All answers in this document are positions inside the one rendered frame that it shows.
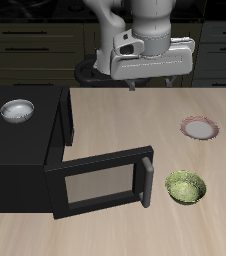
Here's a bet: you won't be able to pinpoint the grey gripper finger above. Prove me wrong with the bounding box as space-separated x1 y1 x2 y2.
125 78 138 92
164 75 178 88

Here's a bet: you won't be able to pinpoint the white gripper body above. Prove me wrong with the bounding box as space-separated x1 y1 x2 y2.
110 36 196 81

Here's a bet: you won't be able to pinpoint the green bowl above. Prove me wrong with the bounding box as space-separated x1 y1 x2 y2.
164 170 208 206

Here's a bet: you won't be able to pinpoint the white bowl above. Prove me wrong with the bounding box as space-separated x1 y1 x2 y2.
0 98 36 125

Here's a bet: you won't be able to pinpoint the dark kitchen cupboards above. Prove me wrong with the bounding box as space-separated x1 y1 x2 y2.
0 0 226 89

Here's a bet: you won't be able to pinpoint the pink rimmed plate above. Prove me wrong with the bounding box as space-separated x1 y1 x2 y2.
179 115 220 141

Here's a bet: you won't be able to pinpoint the black microwave oven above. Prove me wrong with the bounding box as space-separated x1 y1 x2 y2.
0 85 155 221

